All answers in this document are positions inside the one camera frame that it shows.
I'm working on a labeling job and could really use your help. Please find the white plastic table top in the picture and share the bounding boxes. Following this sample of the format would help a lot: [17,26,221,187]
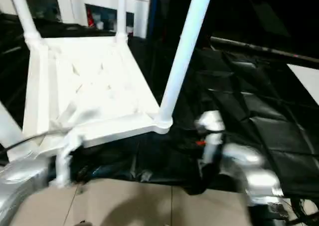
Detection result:
[22,34,173,154]

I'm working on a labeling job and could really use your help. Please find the black work mat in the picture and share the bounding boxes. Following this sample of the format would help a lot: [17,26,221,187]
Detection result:
[0,14,319,197]

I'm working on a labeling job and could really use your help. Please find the dark metal rod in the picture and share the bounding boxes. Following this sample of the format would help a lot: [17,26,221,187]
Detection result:
[212,37,319,62]

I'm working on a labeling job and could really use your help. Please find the white flat board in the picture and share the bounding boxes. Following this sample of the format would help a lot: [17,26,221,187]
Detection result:
[289,64,319,105]

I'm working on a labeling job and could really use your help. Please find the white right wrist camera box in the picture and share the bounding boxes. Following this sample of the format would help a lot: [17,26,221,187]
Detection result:
[194,111,225,164]

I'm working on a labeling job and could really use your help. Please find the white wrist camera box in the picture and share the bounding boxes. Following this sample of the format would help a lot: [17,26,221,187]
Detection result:
[55,129,83,187]
[194,111,225,164]

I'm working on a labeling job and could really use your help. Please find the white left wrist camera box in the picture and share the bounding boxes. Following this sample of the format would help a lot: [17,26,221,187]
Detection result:
[55,129,83,187]

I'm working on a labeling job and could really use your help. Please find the black floor cable coil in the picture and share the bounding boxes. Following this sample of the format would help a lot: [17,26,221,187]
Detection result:
[294,201,319,224]

